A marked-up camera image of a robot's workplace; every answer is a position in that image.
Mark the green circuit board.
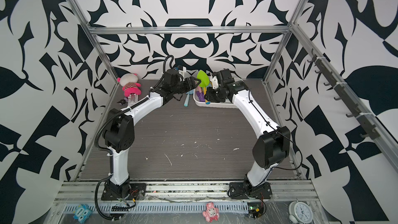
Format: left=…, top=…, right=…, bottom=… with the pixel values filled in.
left=248, top=202, right=265, bottom=219

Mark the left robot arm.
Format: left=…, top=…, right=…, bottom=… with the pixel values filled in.
left=98, top=68, right=201, bottom=187

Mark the green shovel yellow handle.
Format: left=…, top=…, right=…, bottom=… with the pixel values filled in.
left=197, top=70, right=210, bottom=95

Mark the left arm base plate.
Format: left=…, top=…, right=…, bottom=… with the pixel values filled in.
left=101, top=182, right=147, bottom=201

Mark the light blue toy shovel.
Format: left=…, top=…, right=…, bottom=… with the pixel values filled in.
left=184, top=90, right=194, bottom=107

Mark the black wall hook rail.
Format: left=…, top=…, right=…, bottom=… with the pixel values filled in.
left=309, top=54, right=380, bottom=140

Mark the black corrugated cable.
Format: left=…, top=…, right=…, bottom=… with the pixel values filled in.
left=94, top=174, right=125, bottom=222

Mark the white alarm clock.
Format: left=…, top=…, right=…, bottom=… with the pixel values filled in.
left=288, top=201, right=314, bottom=224

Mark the pink white plush doll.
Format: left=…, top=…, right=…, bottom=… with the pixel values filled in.
left=117, top=73, right=142, bottom=97

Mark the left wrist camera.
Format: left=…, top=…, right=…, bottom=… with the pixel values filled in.
left=176, top=65, right=187, bottom=79

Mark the white storage box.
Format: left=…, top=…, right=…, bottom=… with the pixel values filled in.
left=193, top=85, right=237, bottom=108

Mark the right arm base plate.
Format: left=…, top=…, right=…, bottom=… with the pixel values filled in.
left=227, top=181, right=272, bottom=200

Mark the pink bear toy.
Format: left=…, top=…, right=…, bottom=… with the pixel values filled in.
left=202, top=202, right=220, bottom=223

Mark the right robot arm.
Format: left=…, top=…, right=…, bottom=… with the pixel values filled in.
left=205, top=69, right=290, bottom=187

